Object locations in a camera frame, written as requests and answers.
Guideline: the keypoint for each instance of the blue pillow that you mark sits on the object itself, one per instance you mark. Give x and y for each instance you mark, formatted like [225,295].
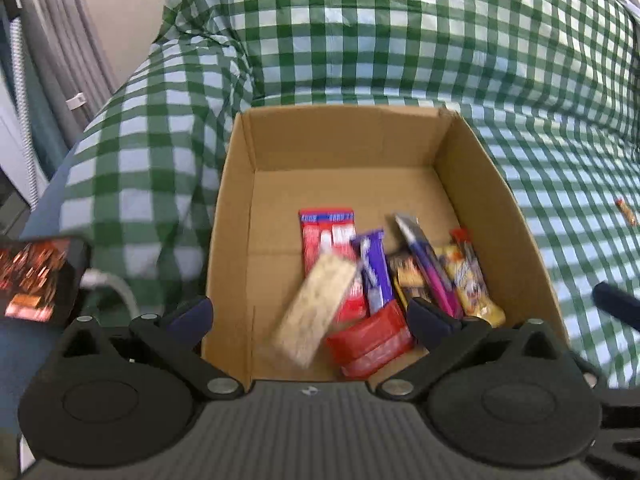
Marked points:
[25,345]

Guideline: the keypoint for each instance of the purple chocolate bar wrapper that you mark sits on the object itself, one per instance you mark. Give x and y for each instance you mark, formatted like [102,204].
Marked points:
[369,247]

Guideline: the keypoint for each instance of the black smartphone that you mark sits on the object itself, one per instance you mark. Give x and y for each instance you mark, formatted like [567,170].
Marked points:
[40,279]

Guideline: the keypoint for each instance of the dark brown snack packet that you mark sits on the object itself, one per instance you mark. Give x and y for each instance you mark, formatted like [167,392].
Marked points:
[406,278]

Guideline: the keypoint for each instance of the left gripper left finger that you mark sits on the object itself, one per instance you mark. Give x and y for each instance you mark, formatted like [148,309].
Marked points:
[174,337]

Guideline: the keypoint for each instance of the clear pack beige crackers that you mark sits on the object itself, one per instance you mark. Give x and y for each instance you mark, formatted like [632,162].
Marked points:
[312,311]

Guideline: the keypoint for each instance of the purple pink candy bar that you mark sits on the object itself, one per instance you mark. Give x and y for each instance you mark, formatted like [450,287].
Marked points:
[442,289]

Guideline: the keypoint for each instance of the yellow wafer bar wrapper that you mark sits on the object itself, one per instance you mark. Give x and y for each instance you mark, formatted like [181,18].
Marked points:
[469,285]

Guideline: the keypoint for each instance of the red Nescafe coffee stick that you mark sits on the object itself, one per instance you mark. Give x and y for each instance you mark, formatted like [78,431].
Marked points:
[462,238]

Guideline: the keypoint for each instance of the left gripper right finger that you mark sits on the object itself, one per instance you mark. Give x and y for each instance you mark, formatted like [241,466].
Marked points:
[448,341]

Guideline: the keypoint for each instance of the small orange candy packet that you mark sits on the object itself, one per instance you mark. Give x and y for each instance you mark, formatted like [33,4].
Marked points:
[626,210]

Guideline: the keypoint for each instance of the small red snack packet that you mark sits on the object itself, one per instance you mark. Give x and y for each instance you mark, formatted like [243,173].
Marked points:
[364,348]

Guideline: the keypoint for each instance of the grey curtain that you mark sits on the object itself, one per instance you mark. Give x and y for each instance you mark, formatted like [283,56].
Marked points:
[70,61]

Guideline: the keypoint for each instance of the green checkered sofa cover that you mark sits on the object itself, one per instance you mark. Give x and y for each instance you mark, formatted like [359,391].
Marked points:
[551,87]

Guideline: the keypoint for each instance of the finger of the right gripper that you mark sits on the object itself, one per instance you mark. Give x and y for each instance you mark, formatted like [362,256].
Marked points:
[618,303]

